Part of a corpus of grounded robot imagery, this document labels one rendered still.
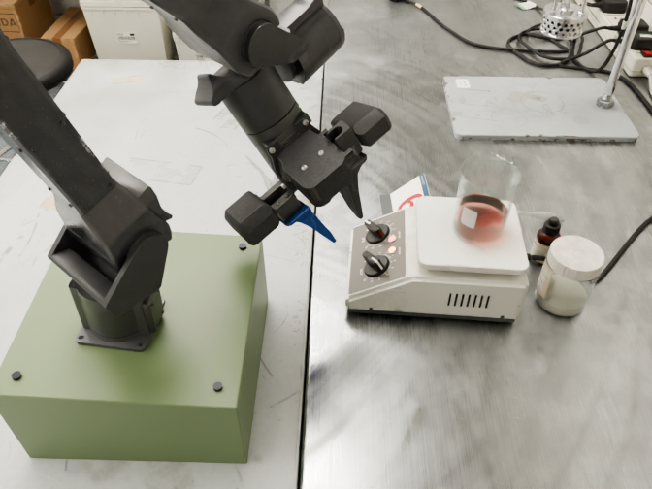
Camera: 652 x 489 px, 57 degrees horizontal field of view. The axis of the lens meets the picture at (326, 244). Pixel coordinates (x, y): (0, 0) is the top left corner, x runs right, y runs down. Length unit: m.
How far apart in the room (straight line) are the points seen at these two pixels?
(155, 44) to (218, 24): 2.47
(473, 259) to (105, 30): 2.50
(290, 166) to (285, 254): 0.26
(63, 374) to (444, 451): 0.36
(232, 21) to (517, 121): 0.68
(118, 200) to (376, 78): 0.78
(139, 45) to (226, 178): 2.08
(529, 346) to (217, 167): 0.52
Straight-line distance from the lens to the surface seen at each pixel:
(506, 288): 0.69
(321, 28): 0.59
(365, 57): 1.26
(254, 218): 0.57
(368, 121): 0.60
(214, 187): 0.91
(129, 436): 0.60
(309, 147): 0.55
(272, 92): 0.55
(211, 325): 0.59
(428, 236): 0.69
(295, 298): 0.73
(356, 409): 0.64
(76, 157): 0.45
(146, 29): 2.92
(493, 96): 1.14
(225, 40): 0.48
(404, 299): 0.69
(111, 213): 0.48
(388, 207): 0.86
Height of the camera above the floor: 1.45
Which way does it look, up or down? 43 degrees down
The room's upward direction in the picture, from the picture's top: straight up
